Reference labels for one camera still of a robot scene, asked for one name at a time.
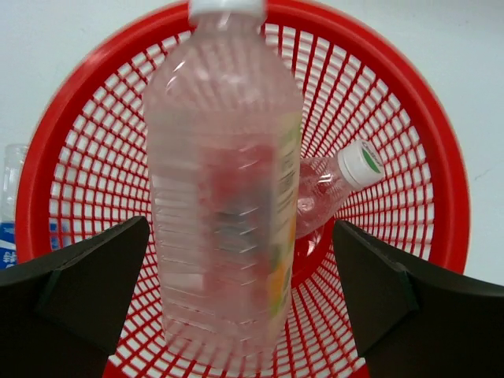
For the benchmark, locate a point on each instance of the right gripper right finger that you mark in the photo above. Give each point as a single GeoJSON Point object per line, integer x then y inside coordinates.
{"type": "Point", "coordinates": [411, 318]}

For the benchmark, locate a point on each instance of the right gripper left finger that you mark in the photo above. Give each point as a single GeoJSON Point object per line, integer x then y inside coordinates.
{"type": "Point", "coordinates": [62, 314]}

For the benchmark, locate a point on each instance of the green label clear bottle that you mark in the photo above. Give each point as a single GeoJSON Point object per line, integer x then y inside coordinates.
{"type": "Point", "coordinates": [325, 183]}

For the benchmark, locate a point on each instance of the blue label clear bottle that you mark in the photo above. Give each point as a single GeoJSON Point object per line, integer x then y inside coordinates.
{"type": "Point", "coordinates": [13, 229]}

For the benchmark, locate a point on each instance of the square clear plastic bottle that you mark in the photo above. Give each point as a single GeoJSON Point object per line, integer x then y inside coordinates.
{"type": "Point", "coordinates": [223, 116]}

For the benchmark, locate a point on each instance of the red mesh plastic bin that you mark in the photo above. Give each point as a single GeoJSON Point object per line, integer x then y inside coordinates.
{"type": "Point", "coordinates": [86, 166]}

